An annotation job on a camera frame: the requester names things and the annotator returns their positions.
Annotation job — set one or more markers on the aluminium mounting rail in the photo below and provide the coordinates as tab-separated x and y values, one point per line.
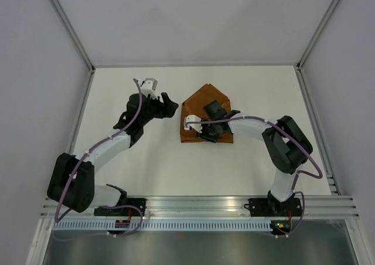
232	207

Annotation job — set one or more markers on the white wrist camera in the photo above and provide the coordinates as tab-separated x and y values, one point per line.
148	86
192	122

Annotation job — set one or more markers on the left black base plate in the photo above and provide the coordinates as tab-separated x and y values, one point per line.
133	207

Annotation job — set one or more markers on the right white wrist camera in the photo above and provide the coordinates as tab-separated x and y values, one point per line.
192	122

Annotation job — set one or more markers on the white slotted cable duct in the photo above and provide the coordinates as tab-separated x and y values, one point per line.
203	225

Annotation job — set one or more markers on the aluminium side rail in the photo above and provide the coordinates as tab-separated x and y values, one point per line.
317	131
79	104

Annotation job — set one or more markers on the orange cloth napkin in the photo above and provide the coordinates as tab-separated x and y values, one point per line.
192	110

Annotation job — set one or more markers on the left aluminium frame post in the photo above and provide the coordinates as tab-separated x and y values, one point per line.
64	19

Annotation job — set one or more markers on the right aluminium frame post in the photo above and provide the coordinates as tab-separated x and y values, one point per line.
323	23

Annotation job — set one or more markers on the right aluminium side rail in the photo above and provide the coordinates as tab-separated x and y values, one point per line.
317	131

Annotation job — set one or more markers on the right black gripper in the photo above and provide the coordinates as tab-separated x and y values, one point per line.
204	135

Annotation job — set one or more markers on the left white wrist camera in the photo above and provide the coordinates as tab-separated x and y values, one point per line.
148	86

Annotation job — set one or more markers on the left aluminium side rail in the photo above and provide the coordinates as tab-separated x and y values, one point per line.
79	104

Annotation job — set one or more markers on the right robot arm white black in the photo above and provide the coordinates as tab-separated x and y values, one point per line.
286	144

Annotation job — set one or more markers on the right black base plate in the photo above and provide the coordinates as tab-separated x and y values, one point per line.
263	208

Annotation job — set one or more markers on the rear aluminium frame bar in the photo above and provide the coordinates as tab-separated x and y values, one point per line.
105	66

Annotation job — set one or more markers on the aluminium frame post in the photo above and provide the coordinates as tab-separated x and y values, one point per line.
323	23
64	19

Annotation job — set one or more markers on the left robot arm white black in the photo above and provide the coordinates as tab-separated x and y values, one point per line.
73	179

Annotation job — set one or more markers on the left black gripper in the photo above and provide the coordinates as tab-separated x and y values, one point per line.
166	109

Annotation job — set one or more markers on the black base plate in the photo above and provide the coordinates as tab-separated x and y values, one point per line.
133	207
263	208

